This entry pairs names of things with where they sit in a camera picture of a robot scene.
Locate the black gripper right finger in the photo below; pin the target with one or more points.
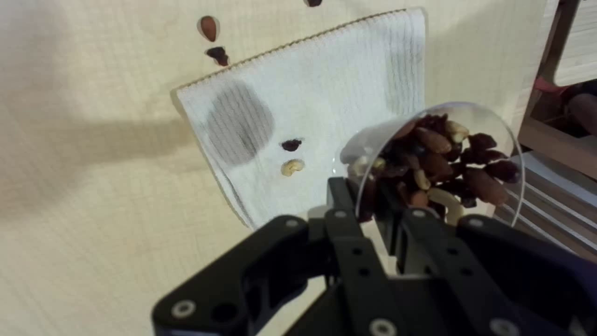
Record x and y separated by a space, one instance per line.
502 283

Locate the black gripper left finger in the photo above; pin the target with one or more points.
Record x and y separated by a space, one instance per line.
245 289

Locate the clear cup with trail mix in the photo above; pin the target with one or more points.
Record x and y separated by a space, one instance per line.
454 160

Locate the folded white cloth napkin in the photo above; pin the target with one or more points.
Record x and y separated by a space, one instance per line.
278 126

